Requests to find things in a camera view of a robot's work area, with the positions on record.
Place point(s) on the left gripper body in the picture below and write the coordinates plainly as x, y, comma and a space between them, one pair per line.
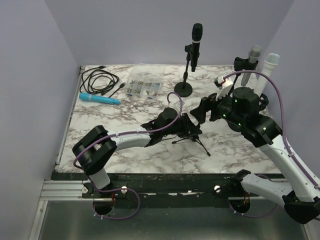
178, 128

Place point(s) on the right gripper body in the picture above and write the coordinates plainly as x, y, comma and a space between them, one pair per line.
221, 107

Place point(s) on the black tripod shock-mount stand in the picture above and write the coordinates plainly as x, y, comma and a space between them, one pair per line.
195, 139

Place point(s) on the black round-base mic stand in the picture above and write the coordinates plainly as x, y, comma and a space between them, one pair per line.
184, 89

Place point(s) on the white microphone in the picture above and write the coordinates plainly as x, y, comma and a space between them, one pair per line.
269, 65

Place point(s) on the black microphone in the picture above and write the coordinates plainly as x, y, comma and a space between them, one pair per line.
196, 35

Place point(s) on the blue microphone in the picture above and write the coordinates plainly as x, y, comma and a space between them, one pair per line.
98, 99

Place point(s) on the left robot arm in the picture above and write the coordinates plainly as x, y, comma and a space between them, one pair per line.
94, 150

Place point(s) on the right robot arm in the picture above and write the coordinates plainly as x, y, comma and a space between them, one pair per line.
301, 197

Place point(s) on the silver mic clip stand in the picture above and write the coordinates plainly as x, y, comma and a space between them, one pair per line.
241, 64

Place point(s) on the silver grey microphone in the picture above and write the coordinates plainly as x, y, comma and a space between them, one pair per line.
252, 61

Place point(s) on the clear plastic screw box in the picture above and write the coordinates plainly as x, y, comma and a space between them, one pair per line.
145, 81

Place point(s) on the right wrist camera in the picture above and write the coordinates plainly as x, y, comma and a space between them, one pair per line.
224, 86

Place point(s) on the shock mount round-base stand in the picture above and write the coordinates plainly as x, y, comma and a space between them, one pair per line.
263, 102

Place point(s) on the black mounting rail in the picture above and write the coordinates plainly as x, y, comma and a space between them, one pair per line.
157, 190

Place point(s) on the aluminium extrusion frame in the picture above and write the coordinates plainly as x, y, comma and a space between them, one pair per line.
38, 220

